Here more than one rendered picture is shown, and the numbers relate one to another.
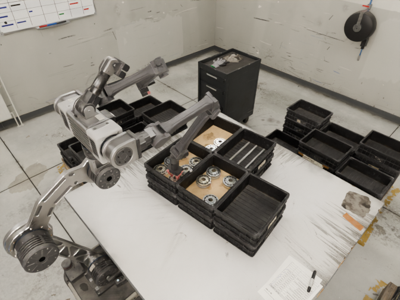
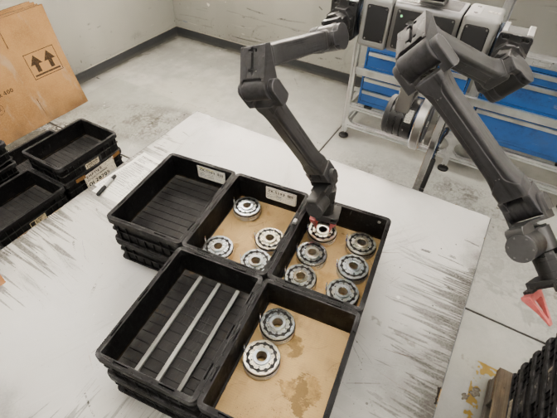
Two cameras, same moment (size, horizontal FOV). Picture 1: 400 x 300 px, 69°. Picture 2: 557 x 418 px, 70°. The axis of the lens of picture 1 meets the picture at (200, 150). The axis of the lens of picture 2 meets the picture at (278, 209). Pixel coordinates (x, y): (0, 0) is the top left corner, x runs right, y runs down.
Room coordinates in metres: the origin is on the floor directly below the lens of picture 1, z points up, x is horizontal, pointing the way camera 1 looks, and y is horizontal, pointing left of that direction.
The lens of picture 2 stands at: (2.26, -0.27, 1.92)
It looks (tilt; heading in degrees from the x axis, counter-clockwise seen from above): 45 degrees down; 163
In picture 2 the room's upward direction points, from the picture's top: 2 degrees clockwise
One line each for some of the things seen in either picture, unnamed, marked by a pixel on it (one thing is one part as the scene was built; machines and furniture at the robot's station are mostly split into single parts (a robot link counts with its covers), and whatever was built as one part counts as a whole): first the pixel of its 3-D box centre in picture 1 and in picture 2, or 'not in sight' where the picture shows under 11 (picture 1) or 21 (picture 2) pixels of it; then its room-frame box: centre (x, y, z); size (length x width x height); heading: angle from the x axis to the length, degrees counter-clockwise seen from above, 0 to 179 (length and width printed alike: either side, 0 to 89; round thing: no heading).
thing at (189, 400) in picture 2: (246, 148); (186, 314); (1.63, -0.34, 0.92); 0.40 x 0.30 x 0.02; 141
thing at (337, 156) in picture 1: (319, 161); not in sight; (2.10, -1.17, 0.37); 0.40 x 0.30 x 0.45; 44
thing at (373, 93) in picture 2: not in sight; (411, 81); (-0.01, 1.35, 0.60); 0.72 x 0.03 x 0.56; 44
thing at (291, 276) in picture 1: (291, 287); (134, 177); (0.72, -0.51, 0.70); 0.33 x 0.23 x 0.01; 134
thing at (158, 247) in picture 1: (220, 228); (235, 315); (1.33, -0.17, 0.35); 1.60 x 1.60 x 0.70; 44
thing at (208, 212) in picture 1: (212, 184); (249, 230); (1.32, -0.09, 0.87); 0.40 x 0.30 x 0.11; 141
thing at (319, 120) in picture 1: (305, 127); not in sight; (2.67, -1.18, 0.37); 0.40 x 0.30 x 0.45; 44
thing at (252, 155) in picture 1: (245, 153); (188, 324); (1.63, -0.34, 0.87); 0.40 x 0.30 x 0.11; 141
